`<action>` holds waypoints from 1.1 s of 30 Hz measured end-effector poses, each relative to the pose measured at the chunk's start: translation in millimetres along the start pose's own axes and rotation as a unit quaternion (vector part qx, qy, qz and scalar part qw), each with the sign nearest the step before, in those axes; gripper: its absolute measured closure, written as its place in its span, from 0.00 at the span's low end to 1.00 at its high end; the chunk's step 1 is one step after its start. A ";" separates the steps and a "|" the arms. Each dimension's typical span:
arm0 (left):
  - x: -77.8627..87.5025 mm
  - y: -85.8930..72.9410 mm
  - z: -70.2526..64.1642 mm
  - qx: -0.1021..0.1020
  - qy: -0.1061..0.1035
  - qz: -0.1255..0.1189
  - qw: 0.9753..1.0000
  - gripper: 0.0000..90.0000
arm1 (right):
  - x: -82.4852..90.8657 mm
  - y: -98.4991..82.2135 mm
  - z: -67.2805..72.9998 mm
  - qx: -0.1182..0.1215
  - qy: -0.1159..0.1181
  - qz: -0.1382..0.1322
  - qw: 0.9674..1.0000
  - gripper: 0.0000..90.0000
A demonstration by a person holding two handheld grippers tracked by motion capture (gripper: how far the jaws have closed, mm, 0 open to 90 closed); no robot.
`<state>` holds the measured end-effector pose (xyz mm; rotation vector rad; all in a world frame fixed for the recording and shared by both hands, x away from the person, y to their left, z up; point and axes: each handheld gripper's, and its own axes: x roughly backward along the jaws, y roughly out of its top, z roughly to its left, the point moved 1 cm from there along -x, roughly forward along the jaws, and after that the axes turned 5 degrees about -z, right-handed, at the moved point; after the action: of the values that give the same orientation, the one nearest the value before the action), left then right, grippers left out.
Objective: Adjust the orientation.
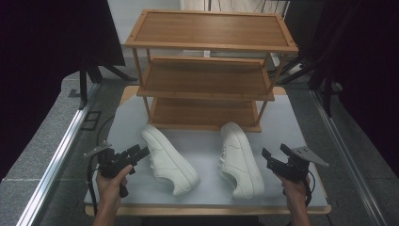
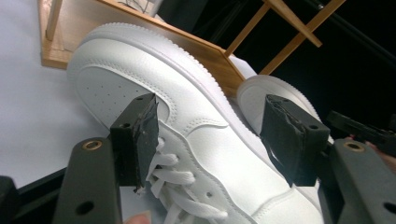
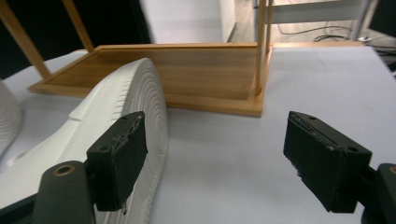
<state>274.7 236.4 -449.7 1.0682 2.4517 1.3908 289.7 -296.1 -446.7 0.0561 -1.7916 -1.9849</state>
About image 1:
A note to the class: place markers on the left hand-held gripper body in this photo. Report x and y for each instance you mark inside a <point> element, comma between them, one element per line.
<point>109,163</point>

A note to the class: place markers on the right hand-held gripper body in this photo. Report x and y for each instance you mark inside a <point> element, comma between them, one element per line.
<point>298,164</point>

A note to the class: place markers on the white sneaker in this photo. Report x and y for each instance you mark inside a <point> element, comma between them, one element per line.
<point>167,163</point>
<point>240,160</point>

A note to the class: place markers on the wooden three-tier shoe rack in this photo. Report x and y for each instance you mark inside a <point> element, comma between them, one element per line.
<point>207,29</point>

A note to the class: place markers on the person's left hand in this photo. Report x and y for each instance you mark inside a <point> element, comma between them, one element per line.
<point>109,186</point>

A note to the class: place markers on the person's right hand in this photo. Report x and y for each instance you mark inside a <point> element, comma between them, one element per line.
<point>293,188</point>

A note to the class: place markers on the white table mat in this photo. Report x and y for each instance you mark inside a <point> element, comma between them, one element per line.
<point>204,150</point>

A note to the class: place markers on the black metal stand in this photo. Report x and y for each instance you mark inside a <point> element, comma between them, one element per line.
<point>316,69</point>
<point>91,75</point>

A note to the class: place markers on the dark curtain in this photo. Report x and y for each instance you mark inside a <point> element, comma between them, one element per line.
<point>370,62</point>
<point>37,62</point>

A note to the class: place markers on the black floor frame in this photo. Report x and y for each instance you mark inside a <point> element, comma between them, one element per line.
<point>91,120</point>

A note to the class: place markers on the aluminium rail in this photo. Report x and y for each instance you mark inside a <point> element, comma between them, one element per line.
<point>56,157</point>
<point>348,157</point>

